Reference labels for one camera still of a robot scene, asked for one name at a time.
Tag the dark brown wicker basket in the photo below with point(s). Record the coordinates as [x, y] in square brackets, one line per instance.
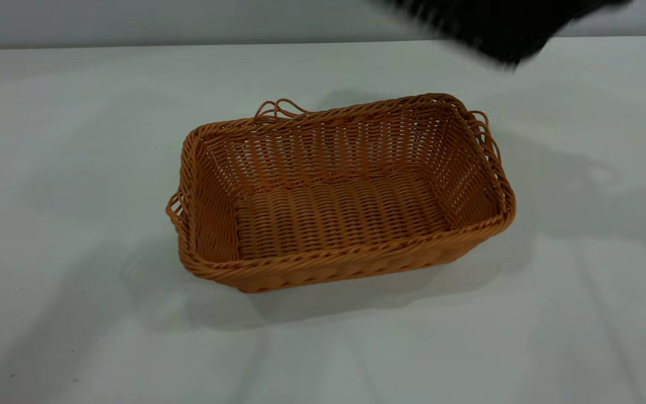
[502, 28]

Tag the orange brown wicker basket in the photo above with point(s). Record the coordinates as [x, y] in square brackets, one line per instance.
[334, 219]

